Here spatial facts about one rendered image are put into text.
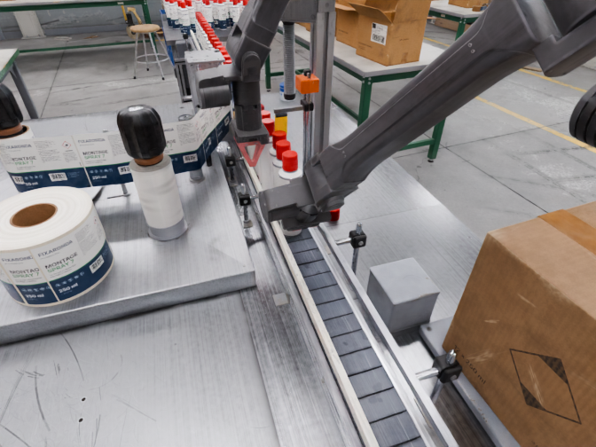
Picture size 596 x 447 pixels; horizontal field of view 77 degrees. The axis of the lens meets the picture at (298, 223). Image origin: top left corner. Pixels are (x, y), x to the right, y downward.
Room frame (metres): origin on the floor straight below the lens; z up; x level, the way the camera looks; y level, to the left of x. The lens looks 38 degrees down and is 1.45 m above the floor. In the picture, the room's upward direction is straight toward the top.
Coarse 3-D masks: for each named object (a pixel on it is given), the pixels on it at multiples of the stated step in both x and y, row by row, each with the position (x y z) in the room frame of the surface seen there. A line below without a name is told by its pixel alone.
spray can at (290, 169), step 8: (288, 152) 0.71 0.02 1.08; (288, 160) 0.68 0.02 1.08; (296, 160) 0.69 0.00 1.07; (288, 168) 0.68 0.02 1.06; (296, 168) 0.69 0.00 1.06; (280, 176) 0.68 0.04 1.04; (288, 176) 0.68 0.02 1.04; (296, 176) 0.68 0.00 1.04; (280, 184) 0.68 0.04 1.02; (280, 224) 0.69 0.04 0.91; (288, 232) 0.67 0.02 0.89; (296, 232) 0.68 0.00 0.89
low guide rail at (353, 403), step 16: (256, 176) 0.89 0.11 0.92; (272, 224) 0.69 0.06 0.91; (288, 256) 0.57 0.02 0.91; (304, 288) 0.48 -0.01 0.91; (320, 320) 0.41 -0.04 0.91; (320, 336) 0.38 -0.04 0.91; (336, 352) 0.35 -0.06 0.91; (336, 368) 0.32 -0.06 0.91; (352, 400) 0.27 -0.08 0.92; (368, 432) 0.23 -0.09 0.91
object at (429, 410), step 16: (320, 224) 0.62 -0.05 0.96; (336, 256) 0.52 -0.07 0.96; (352, 272) 0.48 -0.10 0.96; (352, 288) 0.45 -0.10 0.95; (368, 304) 0.41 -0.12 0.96; (384, 336) 0.34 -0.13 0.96; (400, 352) 0.32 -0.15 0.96; (400, 368) 0.30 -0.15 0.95; (416, 384) 0.27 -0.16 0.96; (432, 416) 0.23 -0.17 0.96; (448, 432) 0.21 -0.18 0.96
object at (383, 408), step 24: (288, 240) 0.66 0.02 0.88; (312, 240) 0.66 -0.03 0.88; (312, 264) 0.58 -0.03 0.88; (312, 288) 0.51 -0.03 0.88; (336, 288) 0.51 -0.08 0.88; (336, 312) 0.46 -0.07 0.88; (336, 336) 0.40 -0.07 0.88; (360, 336) 0.40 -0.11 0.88; (360, 360) 0.36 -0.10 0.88; (360, 384) 0.31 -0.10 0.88; (384, 384) 0.31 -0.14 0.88; (384, 408) 0.28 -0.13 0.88; (384, 432) 0.24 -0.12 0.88; (408, 432) 0.24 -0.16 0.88
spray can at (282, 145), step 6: (276, 144) 0.75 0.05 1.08; (282, 144) 0.74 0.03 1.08; (288, 144) 0.74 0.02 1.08; (276, 150) 0.74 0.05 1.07; (282, 150) 0.73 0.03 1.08; (288, 150) 0.74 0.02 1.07; (276, 156) 0.74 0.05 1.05; (276, 162) 0.74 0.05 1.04; (276, 168) 0.73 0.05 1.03; (276, 174) 0.73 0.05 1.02; (276, 180) 0.73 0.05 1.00; (276, 186) 0.73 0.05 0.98
